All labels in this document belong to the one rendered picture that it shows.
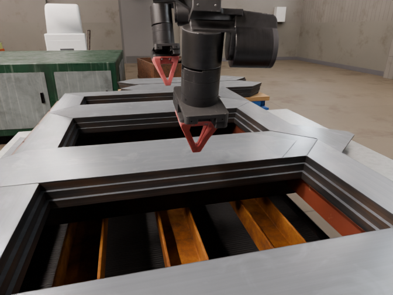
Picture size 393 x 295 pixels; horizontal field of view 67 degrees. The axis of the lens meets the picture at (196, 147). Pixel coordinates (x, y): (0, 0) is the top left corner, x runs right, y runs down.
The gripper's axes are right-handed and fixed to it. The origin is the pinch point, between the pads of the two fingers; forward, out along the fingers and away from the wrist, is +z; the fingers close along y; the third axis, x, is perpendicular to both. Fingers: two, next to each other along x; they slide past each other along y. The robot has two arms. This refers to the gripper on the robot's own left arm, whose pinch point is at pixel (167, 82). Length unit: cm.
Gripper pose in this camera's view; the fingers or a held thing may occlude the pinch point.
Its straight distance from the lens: 82.7
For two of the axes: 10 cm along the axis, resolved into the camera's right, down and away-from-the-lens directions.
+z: 0.9, 9.9, 1.4
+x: -9.7, 1.2, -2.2
